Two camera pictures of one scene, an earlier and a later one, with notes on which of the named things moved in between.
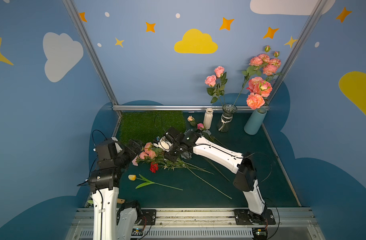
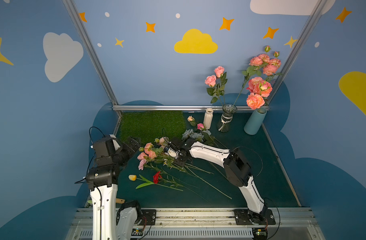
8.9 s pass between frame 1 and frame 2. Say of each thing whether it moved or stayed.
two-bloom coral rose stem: stayed
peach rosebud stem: stayed
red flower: moved
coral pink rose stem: stayed
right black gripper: moved
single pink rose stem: stayed
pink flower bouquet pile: moved
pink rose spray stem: stayed
